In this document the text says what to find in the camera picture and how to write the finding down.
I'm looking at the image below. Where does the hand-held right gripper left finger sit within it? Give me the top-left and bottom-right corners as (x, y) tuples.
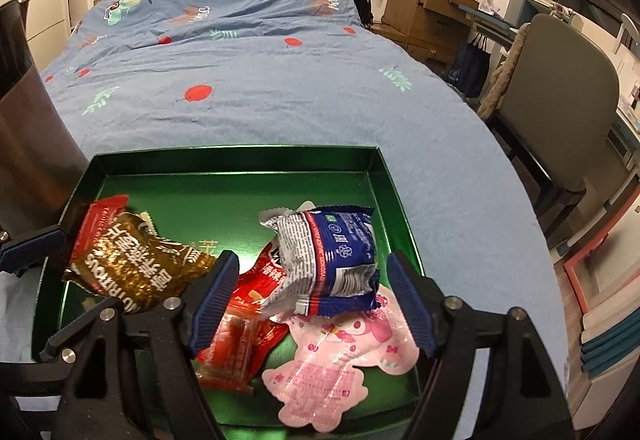
(47, 250), (241, 440)

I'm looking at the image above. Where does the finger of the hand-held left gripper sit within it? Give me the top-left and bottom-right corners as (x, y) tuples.
(0, 226), (68, 277)
(0, 327), (88, 403)

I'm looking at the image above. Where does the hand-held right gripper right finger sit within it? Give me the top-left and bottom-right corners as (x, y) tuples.
(386, 251), (573, 440)

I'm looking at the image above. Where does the long red snack packet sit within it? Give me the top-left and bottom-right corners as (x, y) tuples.
(220, 242), (291, 371)

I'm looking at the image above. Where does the red rectangular snack packet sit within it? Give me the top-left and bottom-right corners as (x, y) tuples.
(70, 195), (130, 271)

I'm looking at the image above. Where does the brown snack packet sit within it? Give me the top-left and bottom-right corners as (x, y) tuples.
(61, 211), (218, 315)

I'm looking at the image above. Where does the blue silver snack packet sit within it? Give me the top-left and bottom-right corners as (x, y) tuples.
(258, 201), (381, 323)

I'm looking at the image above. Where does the olive candy wrapper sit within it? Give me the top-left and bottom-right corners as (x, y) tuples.
(136, 211), (162, 241)

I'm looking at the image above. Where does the pink cartoon snack packet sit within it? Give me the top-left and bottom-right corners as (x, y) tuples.
(261, 285), (421, 433)

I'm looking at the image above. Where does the green tray box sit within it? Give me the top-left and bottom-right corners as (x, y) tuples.
(30, 146), (437, 433)

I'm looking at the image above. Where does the stack of white teal boards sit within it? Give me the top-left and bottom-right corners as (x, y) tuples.
(580, 305), (640, 381)

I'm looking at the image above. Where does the blue printed blanket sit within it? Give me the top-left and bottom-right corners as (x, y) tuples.
(0, 0), (571, 440)

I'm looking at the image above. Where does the dark tote bag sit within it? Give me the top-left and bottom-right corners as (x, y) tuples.
(452, 34), (491, 98)

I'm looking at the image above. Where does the beige knitted scarf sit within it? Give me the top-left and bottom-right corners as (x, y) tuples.
(477, 22), (531, 121)

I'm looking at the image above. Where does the grey green chair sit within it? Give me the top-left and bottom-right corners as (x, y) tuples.
(485, 14), (621, 241)

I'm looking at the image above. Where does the wooden nightstand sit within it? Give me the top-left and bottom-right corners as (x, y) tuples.
(372, 22), (416, 50)

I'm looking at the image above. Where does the wooden drawer cabinet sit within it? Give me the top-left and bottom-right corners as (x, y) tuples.
(382, 0), (481, 65)

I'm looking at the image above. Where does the grey tilting desk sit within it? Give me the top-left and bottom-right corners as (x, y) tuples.
(447, 0), (521, 33)

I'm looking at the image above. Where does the white wooden chair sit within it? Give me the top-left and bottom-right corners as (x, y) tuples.
(617, 12), (640, 55)

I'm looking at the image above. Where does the red wooden frame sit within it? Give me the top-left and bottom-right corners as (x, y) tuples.
(562, 200), (640, 315)

